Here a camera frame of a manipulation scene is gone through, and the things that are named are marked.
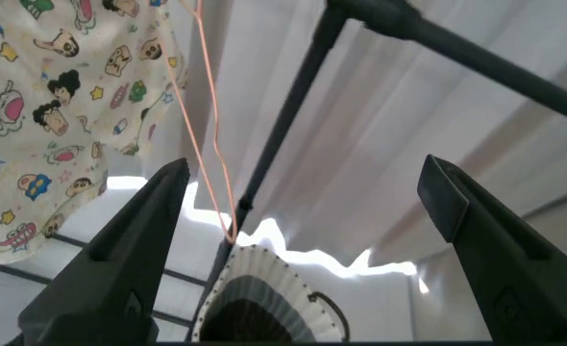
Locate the black clothes rack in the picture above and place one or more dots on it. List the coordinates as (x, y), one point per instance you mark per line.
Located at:
(480, 60)

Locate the pink clothes hanger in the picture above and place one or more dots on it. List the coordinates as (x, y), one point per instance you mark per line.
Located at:
(231, 238)

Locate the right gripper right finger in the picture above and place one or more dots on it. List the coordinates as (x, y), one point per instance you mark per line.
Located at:
(514, 269)

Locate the white curtain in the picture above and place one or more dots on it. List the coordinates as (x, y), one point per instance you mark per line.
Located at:
(360, 144)

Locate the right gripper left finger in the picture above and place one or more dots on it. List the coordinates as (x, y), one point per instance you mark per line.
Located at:
(110, 279)

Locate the cream printed garment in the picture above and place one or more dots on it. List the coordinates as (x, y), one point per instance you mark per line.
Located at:
(48, 144)

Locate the white laundry basket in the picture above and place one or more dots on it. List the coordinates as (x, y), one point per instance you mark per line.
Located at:
(264, 269)

